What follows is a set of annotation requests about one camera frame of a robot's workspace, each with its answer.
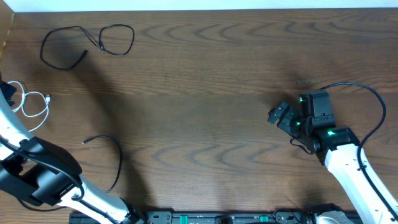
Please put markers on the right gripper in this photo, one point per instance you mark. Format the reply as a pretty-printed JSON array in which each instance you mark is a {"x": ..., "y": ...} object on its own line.
[{"x": 284, "y": 123}]

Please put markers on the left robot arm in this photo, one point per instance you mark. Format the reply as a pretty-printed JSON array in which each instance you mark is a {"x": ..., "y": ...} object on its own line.
[{"x": 38, "y": 172}]

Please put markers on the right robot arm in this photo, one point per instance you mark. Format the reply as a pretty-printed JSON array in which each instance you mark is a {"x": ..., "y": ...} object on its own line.
[{"x": 314, "y": 128}]

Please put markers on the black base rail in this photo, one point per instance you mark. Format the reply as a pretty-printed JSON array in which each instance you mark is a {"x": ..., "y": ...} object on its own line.
[{"x": 165, "y": 217}]

